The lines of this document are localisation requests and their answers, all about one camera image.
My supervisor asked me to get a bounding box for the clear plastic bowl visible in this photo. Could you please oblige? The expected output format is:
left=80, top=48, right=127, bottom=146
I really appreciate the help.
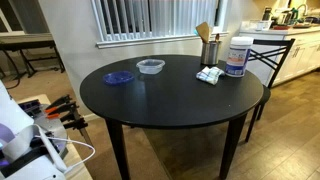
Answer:
left=135, top=58, right=166, bottom=75

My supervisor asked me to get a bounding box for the white crumpled packet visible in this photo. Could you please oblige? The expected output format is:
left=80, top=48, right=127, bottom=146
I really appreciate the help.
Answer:
left=195, top=65, right=226, bottom=86

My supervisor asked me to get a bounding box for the white robot device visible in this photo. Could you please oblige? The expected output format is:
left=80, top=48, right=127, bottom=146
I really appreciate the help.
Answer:
left=16, top=93, right=94, bottom=180

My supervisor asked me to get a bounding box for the white wipes canister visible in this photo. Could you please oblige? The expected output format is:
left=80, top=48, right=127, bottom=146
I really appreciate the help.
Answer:
left=224, top=36, right=254, bottom=78

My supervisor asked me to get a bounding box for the purple black control box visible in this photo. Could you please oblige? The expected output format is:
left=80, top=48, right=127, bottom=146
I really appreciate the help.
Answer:
left=18, top=99, right=43, bottom=116

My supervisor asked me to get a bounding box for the blue plastic lid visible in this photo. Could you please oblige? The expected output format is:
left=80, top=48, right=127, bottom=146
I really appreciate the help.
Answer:
left=102, top=70, right=136, bottom=86

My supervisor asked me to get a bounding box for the round black table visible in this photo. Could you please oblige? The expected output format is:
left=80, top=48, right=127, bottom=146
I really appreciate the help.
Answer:
left=79, top=54, right=265, bottom=180

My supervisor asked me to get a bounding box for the white cable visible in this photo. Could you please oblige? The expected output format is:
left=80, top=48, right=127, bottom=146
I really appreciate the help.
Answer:
left=34, top=134, right=97, bottom=174

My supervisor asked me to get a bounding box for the metal utensil cup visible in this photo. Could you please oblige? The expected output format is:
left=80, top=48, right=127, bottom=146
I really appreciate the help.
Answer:
left=200, top=40, right=222, bottom=66

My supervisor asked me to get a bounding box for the white kitchen counter cabinet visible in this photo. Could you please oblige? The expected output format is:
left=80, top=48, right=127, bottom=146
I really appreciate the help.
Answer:
left=238, top=26, right=320, bottom=86

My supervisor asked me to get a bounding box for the wooden spatula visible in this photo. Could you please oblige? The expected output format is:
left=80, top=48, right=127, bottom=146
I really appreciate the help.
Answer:
left=195, top=21, right=214, bottom=44

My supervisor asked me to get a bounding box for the black bottle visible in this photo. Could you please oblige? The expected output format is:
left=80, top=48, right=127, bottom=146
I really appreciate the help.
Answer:
left=262, top=6, right=273, bottom=22

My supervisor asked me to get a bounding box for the clear plastic container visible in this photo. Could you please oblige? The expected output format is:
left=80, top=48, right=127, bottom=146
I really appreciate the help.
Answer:
left=255, top=19, right=273, bottom=32

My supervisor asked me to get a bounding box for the black orange bar clamp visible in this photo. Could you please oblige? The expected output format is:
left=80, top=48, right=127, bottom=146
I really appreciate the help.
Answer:
left=62, top=118, right=89, bottom=131
left=44, top=94, right=73, bottom=110
left=46, top=111, right=77, bottom=123
left=44, top=101, right=79, bottom=116

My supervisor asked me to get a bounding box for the grey metal base plate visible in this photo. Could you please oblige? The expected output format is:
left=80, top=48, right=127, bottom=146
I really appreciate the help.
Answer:
left=31, top=103, right=69, bottom=156

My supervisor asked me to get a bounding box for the black folding stand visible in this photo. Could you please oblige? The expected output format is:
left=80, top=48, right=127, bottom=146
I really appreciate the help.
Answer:
left=0, top=33, right=66, bottom=80

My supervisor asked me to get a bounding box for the metal kitchen faucet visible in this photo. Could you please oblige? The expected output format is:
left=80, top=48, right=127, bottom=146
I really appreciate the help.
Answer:
left=294, top=3, right=309, bottom=19

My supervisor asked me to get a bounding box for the black metal chair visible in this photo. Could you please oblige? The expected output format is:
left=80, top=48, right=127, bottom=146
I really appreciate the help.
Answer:
left=244, top=37, right=296, bottom=143

